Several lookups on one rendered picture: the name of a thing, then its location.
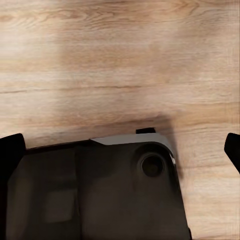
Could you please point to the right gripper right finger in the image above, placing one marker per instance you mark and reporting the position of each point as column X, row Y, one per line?
column 232, row 149

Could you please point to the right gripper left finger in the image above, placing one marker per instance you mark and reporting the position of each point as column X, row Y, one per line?
column 12, row 149

